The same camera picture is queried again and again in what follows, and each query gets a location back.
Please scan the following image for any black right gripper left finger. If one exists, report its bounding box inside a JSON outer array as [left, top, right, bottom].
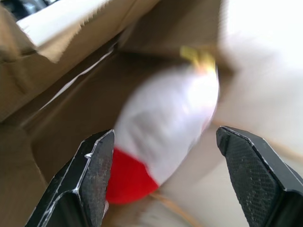
[[25, 129, 116, 227]]

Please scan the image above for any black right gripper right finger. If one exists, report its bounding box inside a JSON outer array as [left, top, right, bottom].
[[215, 126, 303, 227]]

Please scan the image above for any white and red plush toy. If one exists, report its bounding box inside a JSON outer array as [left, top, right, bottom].
[[103, 46, 221, 213]]

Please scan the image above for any brown cardboard box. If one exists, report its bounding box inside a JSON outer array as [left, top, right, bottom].
[[0, 0, 303, 227]]

